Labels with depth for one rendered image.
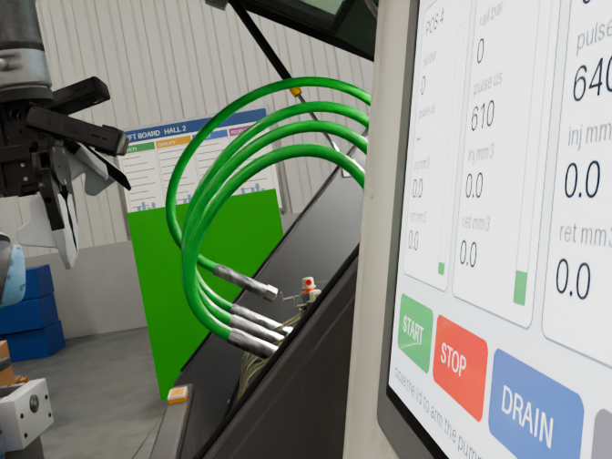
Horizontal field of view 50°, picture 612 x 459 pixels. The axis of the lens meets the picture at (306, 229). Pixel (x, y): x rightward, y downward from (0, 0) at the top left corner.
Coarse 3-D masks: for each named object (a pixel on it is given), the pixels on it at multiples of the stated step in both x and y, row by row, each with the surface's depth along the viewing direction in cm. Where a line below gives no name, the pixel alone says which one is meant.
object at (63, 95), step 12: (72, 84) 96; (84, 84) 96; (96, 84) 96; (60, 96) 96; (72, 96) 96; (84, 96) 96; (96, 96) 97; (108, 96) 99; (48, 108) 96; (60, 108) 97; (72, 108) 98; (84, 108) 100
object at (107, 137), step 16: (32, 112) 75; (48, 112) 75; (48, 128) 75; (64, 128) 75; (80, 128) 75; (96, 128) 76; (112, 128) 77; (96, 144) 76; (112, 144) 76; (128, 144) 80
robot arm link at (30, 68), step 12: (24, 48) 74; (0, 60) 72; (12, 60) 73; (24, 60) 74; (36, 60) 75; (0, 72) 73; (12, 72) 73; (24, 72) 74; (36, 72) 75; (48, 72) 77; (0, 84) 73; (12, 84) 73; (24, 84) 74; (36, 84) 75; (48, 84) 77
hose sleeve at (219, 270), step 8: (216, 264) 93; (216, 272) 92; (224, 272) 92; (232, 272) 93; (232, 280) 92; (240, 280) 92; (248, 280) 93; (256, 280) 93; (248, 288) 93; (256, 288) 93; (264, 288) 93
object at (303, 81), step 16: (288, 80) 92; (304, 80) 92; (320, 80) 92; (336, 80) 93; (256, 96) 92; (352, 96) 94; (368, 96) 93; (224, 112) 91; (208, 128) 91; (192, 144) 91; (176, 176) 91; (176, 192) 92; (176, 224) 92; (176, 240) 92
